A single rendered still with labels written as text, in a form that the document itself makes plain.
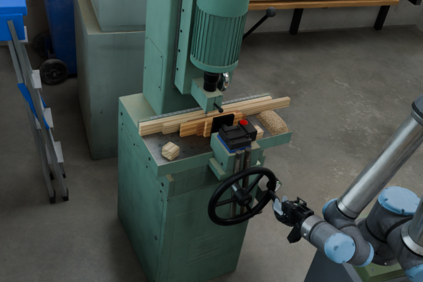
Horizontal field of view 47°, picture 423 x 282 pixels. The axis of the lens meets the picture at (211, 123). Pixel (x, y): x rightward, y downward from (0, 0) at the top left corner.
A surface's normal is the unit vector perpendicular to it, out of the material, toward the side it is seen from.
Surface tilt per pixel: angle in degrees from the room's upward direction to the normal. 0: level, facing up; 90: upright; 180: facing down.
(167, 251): 90
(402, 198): 2
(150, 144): 0
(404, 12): 90
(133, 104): 0
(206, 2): 90
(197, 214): 90
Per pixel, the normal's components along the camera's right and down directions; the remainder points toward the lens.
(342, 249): 0.41, 0.26
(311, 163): 0.13, -0.78
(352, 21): 0.33, 0.62
